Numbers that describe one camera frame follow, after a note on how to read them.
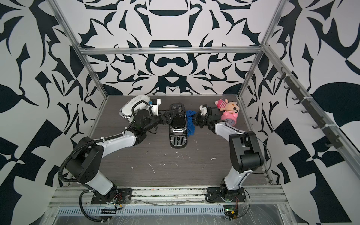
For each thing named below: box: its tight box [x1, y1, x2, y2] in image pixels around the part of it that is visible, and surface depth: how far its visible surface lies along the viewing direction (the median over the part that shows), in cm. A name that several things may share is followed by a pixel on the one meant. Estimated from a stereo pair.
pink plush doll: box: [214, 98, 240, 113], surface depth 107 cm
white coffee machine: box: [118, 94, 151, 123], surface depth 85 cm
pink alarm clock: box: [220, 111, 239, 127], surface depth 98 cm
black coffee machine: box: [168, 102, 188, 149], surface depth 81 cm
